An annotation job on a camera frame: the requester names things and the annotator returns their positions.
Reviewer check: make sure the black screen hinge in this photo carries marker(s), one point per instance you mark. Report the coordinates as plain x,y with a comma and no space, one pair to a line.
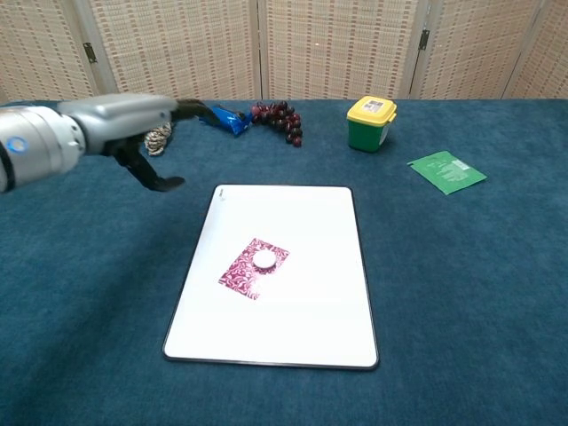
90,52
424,39

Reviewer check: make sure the blue snack packet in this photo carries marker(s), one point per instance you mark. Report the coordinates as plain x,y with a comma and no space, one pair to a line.
231,120

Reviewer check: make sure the green container yellow lid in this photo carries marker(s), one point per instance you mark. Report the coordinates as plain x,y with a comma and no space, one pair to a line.
368,126

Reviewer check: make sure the blue carpet table cover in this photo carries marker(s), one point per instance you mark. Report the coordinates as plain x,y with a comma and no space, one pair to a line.
466,288

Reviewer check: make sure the magenta patterned packet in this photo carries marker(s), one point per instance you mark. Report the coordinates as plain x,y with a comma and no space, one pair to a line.
239,277

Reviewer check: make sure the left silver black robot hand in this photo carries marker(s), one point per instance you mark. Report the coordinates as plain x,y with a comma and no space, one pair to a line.
120,120

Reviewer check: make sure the small white disc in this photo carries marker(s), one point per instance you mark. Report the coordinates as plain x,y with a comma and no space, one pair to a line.
265,260

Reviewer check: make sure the green foil sachet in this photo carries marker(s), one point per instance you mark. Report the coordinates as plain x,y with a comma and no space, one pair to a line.
446,172

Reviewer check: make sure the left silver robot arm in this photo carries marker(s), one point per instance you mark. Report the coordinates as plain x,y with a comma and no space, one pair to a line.
35,146

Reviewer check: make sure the dark red grape bunch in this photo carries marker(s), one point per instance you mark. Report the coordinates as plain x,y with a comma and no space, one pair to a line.
284,120

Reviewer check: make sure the woven bamboo folding screen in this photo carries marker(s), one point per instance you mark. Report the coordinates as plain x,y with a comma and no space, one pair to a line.
333,44

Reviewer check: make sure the white magnetic board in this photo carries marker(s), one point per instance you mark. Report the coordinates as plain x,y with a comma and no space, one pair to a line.
310,319

